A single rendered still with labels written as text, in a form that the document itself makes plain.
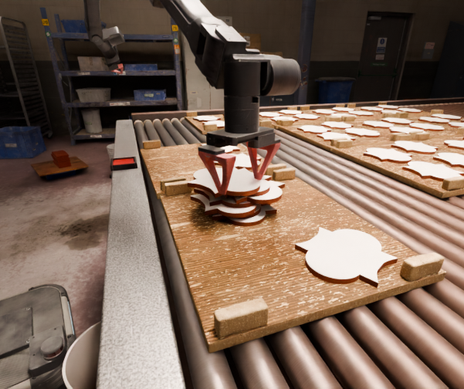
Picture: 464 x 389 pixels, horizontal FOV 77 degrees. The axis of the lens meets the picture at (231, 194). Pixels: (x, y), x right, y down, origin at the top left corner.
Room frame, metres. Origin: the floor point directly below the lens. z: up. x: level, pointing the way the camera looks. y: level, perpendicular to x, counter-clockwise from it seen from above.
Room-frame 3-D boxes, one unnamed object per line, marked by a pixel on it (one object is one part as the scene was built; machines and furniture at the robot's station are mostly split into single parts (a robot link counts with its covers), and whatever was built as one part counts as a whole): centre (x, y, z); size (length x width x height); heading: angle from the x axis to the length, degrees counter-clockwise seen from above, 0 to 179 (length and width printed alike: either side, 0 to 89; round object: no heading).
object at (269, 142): (0.51, -0.04, 1.05); 0.07 x 0.07 x 0.09; 47
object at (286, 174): (0.70, -0.13, 0.95); 0.06 x 0.02 x 0.03; 110
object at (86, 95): (5.04, 2.23, 0.74); 0.44 x 0.36 x 0.20; 89
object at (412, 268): (0.33, -0.26, 0.95); 0.06 x 0.02 x 0.03; 110
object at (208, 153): (0.46, 0.01, 1.05); 0.07 x 0.07 x 0.09; 47
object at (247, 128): (0.49, -0.02, 1.12); 0.10 x 0.07 x 0.07; 137
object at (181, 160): (0.86, 0.08, 0.93); 0.41 x 0.35 x 0.02; 21
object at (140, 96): (5.26, 1.38, 0.72); 0.50 x 0.38 x 0.16; 95
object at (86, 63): (5.09, 2.18, 1.20); 0.36 x 0.28 x 0.22; 90
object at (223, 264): (0.47, -0.07, 0.93); 0.41 x 0.35 x 0.02; 20
